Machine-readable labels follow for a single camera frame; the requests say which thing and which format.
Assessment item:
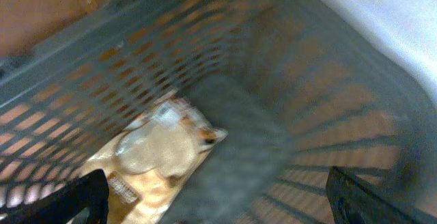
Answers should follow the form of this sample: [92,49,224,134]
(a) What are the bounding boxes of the grey perforated plastic basket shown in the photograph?
[1,0,436,223]

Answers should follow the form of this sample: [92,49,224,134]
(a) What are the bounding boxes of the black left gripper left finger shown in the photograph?
[1,169,109,224]

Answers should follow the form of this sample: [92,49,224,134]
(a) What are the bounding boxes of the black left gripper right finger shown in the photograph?
[326,166,430,224]

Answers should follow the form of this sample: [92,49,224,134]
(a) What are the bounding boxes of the beige grain pouch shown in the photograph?
[81,89,227,223]

